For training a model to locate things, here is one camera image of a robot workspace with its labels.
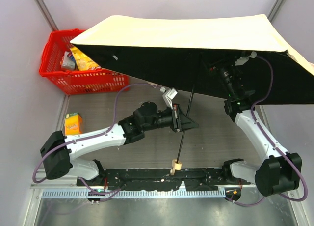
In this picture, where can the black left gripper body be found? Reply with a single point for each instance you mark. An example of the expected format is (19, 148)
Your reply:
(176, 118)

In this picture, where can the beige and black umbrella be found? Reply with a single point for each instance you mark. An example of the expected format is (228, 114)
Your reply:
(185, 54)

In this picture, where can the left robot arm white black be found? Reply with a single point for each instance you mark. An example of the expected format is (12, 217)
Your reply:
(62, 154)

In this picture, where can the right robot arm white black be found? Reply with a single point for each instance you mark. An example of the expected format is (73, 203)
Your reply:
(279, 170)

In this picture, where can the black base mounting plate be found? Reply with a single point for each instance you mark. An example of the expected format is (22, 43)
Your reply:
(194, 179)

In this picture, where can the red plastic shopping basket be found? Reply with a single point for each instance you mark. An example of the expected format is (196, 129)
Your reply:
(76, 82)

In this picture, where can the orange juice carton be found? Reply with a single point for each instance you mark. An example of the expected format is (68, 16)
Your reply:
(73, 124)

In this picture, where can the yellow chips bag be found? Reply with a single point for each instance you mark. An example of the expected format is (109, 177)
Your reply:
(83, 62)

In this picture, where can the grey small box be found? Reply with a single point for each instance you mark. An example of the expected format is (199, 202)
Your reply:
(68, 61)

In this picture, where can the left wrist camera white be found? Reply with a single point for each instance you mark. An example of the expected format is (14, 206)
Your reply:
(168, 96)

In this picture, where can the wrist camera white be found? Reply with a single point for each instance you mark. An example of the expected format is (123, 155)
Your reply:
(245, 56)
(168, 96)

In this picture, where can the white slotted cable duct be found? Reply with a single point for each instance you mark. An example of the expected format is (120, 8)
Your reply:
(180, 193)

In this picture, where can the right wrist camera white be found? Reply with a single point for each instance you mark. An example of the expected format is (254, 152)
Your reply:
(245, 56)

